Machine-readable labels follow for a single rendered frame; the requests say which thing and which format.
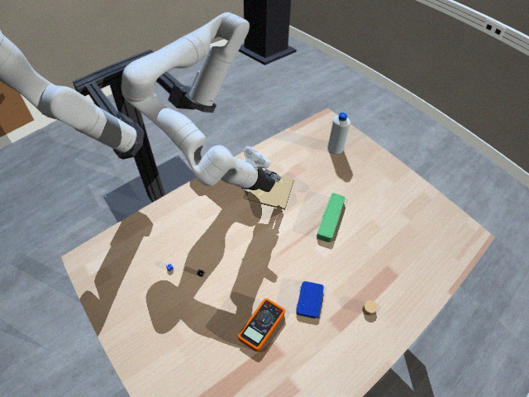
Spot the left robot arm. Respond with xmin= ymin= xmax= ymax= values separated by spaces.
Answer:
xmin=122 ymin=12 xmax=250 ymax=186

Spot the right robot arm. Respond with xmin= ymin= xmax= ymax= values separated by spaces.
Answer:
xmin=0 ymin=32 xmax=136 ymax=153

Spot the grey bottle with blue cap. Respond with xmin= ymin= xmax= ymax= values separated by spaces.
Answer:
xmin=327 ymin=112 xmax=350 ymax=154

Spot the orange digital multimeter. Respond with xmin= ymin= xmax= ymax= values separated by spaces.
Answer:
xmin=238 ymin=299 xmax=285 ymax=352

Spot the green rectangular box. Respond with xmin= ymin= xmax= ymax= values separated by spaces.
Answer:
xmin=317 ymin=193 xmax=346 ymax=242

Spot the tan square mat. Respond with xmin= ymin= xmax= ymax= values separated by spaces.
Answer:
xmin=246 ymin=176 xmax=294 ymax=209

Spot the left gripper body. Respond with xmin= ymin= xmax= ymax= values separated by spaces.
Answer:
xmin=236 ymin=146 xmax=275 ymax=192

